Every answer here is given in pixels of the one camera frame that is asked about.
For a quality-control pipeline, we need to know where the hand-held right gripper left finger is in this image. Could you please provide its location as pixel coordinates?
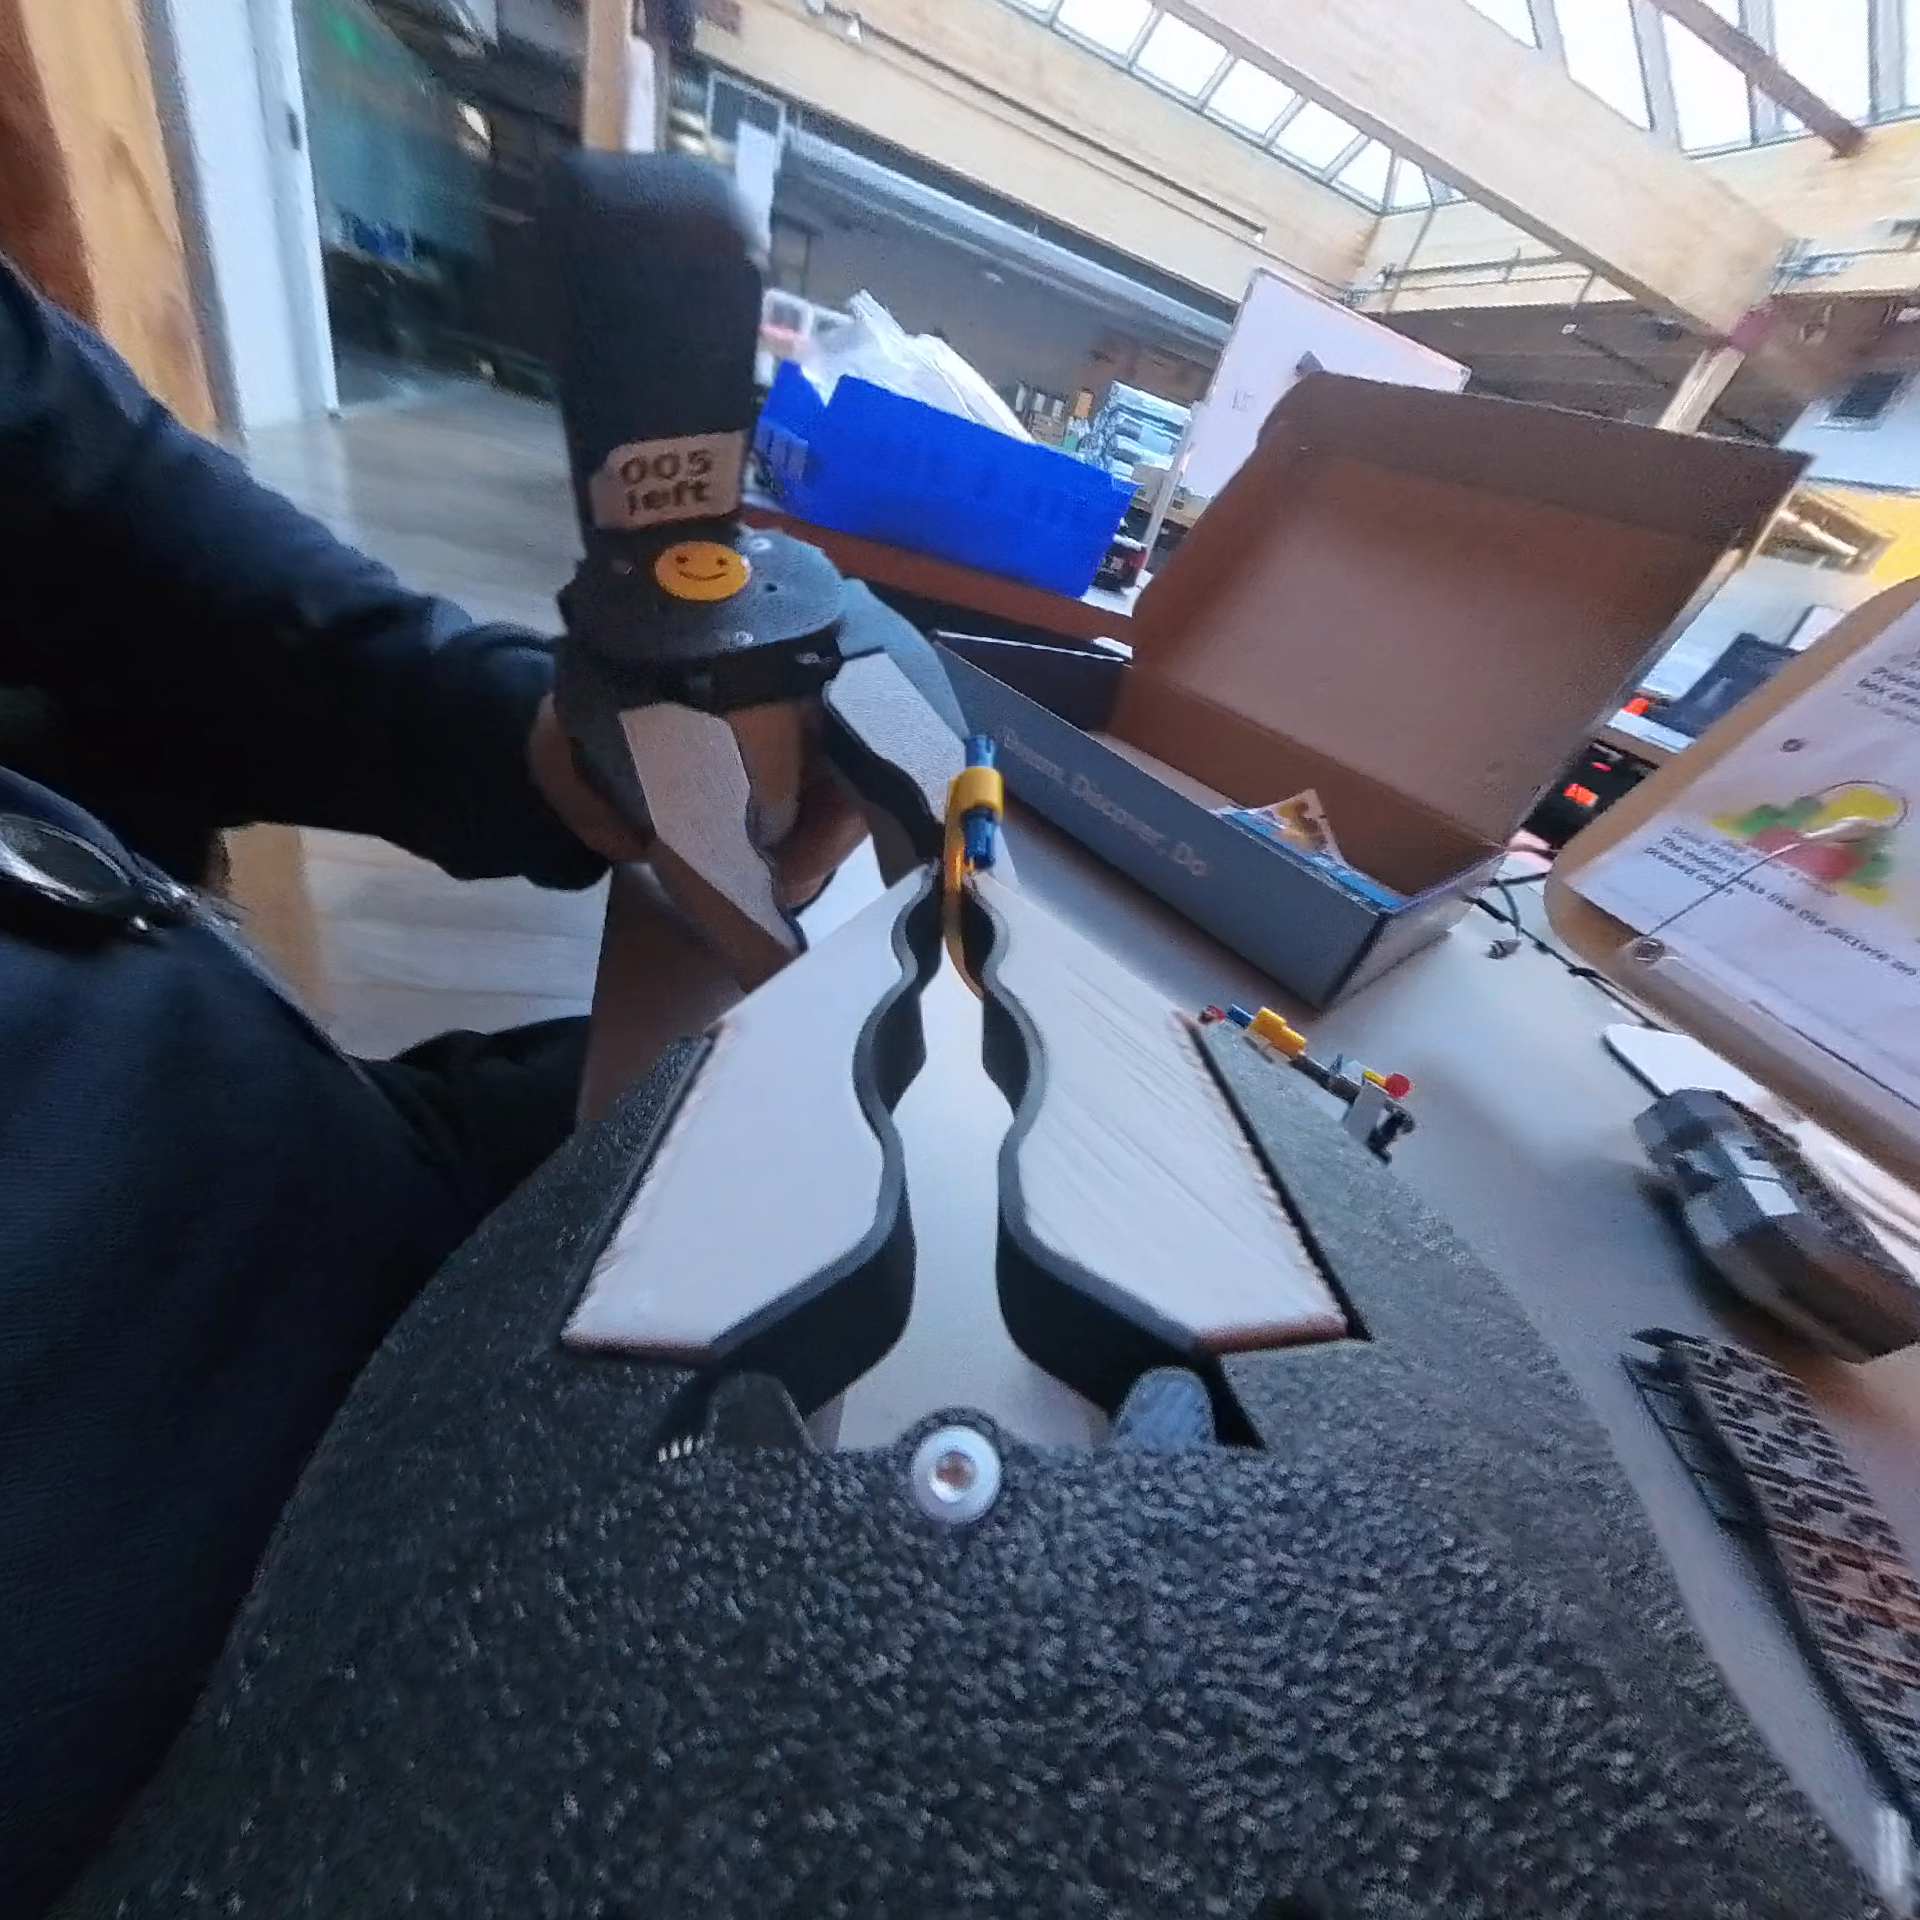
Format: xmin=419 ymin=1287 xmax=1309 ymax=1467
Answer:
xmin=562 ymin=871 xmax=939 ymax=1361

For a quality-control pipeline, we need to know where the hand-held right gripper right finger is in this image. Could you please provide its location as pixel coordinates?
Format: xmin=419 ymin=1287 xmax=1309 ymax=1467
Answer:
xmin=961 ymin=877 xmax=1354 ymax=1352

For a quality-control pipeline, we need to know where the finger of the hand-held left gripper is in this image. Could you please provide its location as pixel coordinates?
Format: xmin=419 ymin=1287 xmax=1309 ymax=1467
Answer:
xmin=816 ymin=647 xmax=976 ymax=887
xmin=621 ymin=702 xmax=808 ymax=980

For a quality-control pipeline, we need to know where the yellow scoop piece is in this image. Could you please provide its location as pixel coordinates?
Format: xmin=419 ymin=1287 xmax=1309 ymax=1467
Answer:
xmin=939 ymin=731 xmax=1009 ymax=1003

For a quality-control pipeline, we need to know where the person's left forearm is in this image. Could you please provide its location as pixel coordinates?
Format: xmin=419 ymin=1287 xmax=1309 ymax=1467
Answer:
xmin=0 ymin=255 xmax=609 ymax=888

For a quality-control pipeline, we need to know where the grey desk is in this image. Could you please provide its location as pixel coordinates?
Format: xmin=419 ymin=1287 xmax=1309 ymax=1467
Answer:
xmin=577 ymin=720 xmax=1920 ymax=1833

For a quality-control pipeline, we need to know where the person's left hand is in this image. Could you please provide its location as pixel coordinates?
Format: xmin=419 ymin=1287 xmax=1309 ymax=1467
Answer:
xmin=529 ymin=697 xmax=877 ymax=912

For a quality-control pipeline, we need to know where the brown side table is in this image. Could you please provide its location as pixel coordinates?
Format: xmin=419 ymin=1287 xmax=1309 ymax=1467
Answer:
xmin=749 ymin=507 xmax=1146 ymax=648

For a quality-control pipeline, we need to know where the black perforated brick model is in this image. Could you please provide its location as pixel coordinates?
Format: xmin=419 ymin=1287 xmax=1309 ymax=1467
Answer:
xmin=1198 ymin=998 xmax=1418 ymax=1163

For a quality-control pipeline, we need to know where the blue storage bin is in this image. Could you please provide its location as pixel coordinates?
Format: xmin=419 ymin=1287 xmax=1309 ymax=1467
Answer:
xmin=751 ymin=358 xmax=1139 ymax=598

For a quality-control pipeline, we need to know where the clear plastic bag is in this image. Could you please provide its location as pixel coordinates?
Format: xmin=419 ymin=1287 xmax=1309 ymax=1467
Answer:
xmin=809 ymin=288 xmax=1041 ymax=447

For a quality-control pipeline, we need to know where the colourful instruction booklet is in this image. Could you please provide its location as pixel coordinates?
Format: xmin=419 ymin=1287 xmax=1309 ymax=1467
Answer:
xmin=1217 ymin=787 xmax=1415 ymax=912

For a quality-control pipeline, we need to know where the wooden display board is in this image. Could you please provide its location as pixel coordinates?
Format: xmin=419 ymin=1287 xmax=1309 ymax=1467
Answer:
xmin=1546 ymin=575 xmax=1920 ymax=1174

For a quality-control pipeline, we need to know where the whiteboard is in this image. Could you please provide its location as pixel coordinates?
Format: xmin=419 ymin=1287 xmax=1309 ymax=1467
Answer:
xmin=1177 ymin=269 xmax=1475 ymax=507

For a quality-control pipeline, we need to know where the dark blue cardboard box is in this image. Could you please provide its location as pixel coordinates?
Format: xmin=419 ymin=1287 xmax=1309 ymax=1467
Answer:
xmin=930 ymin=373 xmax=1814 ymax=1009

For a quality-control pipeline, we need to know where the grey tread track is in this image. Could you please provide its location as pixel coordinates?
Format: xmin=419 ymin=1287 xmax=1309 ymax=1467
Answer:
xmin=1665 ymin=1335 xmax=1920 ymax=1819
xmin=1624 ymin=1328 xmax=1776 ymax=1535

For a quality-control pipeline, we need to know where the wooden panel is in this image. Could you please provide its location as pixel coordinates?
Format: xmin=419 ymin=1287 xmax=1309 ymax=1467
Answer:
xmin=0 ymin=0 xmax=222 ymax=440

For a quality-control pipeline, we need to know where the person's dark clothed body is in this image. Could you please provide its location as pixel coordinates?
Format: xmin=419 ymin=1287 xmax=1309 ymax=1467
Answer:
xmin=0 ymin=765 xmax=594 ymax=1920

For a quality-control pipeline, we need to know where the printed instruction sheet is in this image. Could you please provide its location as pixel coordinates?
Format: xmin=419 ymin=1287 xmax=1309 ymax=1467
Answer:
xmin=1576 ymin=614 xmax=1920 ymax=1112

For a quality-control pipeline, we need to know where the black cable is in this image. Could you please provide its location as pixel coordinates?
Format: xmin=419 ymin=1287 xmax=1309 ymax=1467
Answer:
xmin=1478 ymin=877 xmax=1656 ymax=993

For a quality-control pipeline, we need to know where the black drawstring with toggle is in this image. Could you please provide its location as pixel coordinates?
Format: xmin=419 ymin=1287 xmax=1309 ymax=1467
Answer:
xmin=0 ymin=809 xmax=203 ymax=943

